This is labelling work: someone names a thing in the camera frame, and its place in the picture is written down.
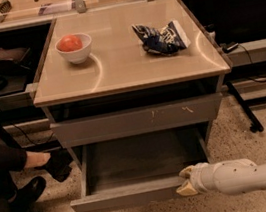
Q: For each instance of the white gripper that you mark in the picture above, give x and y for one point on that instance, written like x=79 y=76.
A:
x=200 y=178

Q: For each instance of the grey drawer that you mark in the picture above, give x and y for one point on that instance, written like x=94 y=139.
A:
x=133 y=171
x=137 y=121

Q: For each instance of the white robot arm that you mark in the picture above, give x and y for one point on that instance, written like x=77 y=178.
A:
x=233 y=177

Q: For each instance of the grey top drawer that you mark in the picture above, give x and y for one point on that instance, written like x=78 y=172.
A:
x=137 y=121

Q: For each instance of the grey drawer cabinet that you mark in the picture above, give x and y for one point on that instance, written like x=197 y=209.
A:
x=119 y=75

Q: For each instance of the black desk leg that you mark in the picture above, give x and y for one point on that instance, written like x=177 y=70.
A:
x=256 y=126

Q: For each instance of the black power adapter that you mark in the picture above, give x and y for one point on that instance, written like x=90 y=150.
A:
x=229 y=47

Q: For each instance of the blue crumpled chip bag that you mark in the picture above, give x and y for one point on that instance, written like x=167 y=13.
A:
x=167 y=41

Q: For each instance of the black shoe on floor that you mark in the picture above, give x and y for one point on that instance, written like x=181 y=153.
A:
x=28 y=194

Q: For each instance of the white ceramic bowl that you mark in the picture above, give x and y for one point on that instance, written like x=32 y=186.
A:
x=81 y=55

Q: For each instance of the red apple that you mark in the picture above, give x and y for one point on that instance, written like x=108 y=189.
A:
x=69 y=43

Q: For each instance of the person's leg with black shoe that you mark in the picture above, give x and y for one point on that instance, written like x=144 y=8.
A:
x=16 y=159

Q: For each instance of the dark brown box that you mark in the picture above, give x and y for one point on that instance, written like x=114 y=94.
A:
x=13 y=57

